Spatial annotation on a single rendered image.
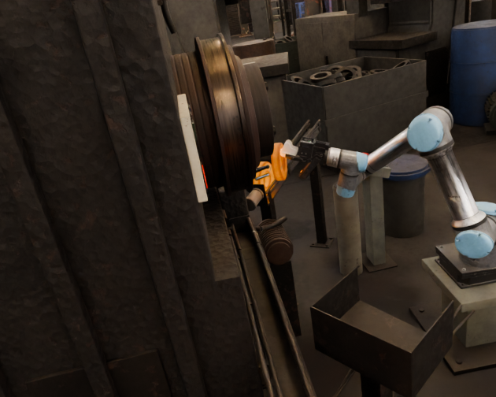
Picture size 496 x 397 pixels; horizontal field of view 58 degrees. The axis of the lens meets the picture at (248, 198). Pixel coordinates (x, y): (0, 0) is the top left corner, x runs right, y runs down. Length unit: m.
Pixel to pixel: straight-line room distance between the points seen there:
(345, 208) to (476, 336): 0.79
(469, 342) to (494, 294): 0.26
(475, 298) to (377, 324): 0.69
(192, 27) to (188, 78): 2.85
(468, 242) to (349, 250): 0.81
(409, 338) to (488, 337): 0.89
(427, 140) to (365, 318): 0.65
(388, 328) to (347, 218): 1.10
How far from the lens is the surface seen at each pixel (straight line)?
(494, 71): 4.62
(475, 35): 4.56
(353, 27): 5.21
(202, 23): 4.02
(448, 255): 1.96
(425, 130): 1.59
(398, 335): 1.23
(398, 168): 2.64
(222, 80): 1.15
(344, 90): 3.58
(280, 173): 1.77
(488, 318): 2.03
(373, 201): 2.35
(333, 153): 1.76
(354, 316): 1.27
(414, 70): 4.00
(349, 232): 2.31
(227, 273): 1.02
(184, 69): 1.22
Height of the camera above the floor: 1.42
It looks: 24 degrees down
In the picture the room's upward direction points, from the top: 10 degrees counter-clockwise
